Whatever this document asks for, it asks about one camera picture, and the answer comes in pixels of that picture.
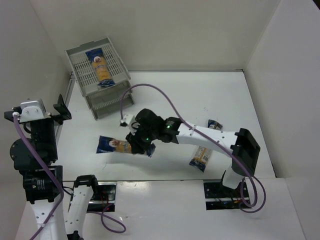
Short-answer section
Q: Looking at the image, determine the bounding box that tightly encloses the aluminium frame rail left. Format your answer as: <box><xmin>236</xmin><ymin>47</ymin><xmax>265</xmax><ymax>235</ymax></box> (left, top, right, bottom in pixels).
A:
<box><xmin>54</xmin><ymin>71</ymin><xmax>76</xmax><ymax>141</ymax></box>

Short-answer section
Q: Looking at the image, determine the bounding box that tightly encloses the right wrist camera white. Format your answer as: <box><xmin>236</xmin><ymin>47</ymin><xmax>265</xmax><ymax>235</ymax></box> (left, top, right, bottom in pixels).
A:
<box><xmin>120</xmin><ymin>114</ymin><xmax>137</xmax><ymax>135</ymax></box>

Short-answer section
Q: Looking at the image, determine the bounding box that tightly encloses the blue yellow spaghetti bag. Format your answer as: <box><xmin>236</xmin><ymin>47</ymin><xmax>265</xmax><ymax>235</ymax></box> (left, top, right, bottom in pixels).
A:
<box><xmin>96</xmin><ymin>136</ymin><xmax>156</xmax><ymax>157</ymax></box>

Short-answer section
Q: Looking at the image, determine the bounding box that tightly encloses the pasta bag label side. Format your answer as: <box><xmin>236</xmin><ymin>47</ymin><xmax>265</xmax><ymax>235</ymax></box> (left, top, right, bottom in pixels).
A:
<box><xmin>189</xmin><ymin>119</ymin><xmax>223</xmax><ymax>173</ymax></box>
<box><xmin>85</xmin><ymin>48</ymin><xmax>116</xmax><ymax>88</ymax></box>

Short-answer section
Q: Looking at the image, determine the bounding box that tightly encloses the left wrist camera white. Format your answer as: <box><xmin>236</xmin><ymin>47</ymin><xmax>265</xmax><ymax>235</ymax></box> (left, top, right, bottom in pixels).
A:
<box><xmin>12</xmin><ymin>98</ymin><xmax>49</xmax><ymax>123</ymax></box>

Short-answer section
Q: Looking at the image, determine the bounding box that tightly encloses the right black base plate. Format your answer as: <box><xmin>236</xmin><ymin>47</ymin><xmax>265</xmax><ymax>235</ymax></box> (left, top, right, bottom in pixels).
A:
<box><xmin>203</xmin><ymin>180</ymin><xmax>249</xmax><ymax>211</ymax></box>

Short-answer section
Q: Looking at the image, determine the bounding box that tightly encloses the grey three-tier tray shelf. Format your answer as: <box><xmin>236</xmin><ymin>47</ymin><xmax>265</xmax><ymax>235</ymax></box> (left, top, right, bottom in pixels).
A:
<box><xmin>65</xmin><ymin>37</ymin><xmax>134</xmax><ymax>120</ymax></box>

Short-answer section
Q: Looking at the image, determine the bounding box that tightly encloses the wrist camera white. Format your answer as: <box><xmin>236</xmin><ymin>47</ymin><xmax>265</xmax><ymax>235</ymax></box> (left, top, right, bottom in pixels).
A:
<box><xmin>12</xmin><ymin>98</ymin><xmax>49</xmax><ymax>123</ymax></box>
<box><xmin>120</xmin><ymin>114</ymin><xmax>137</xmax><ymax>135</ymax></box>

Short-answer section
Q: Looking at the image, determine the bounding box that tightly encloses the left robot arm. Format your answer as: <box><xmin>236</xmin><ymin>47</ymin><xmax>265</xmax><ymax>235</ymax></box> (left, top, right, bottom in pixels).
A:
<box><xmin>4</xmin><ymin>95</ymin><xmax>98</xmax><ymax>240</ymax></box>

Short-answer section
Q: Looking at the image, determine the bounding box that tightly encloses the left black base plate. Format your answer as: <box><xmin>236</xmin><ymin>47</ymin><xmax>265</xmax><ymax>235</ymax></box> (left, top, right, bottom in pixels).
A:
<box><xmin>87</xmin><ymin>181</ymin><xmax>117</xmax><ymax>213</ymax></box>

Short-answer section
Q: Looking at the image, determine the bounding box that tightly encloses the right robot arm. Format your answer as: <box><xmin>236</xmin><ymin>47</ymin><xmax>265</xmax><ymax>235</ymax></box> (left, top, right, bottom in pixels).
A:
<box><xmin>120</xmin><ymin>108</ymin><xmax>261</xmax><ymax>189</ymax></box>

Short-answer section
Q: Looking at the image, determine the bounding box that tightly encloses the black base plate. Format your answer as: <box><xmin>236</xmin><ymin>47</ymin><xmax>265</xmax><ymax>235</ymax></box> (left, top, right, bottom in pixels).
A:
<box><xmin>203</xmin><ymin>180</ymin><xmax>249</xmax><ymax>211</ymax></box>
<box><xmin>87</xmin><ymin>181</ymin><xmax>117</xmax><ymax>213</ymax></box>

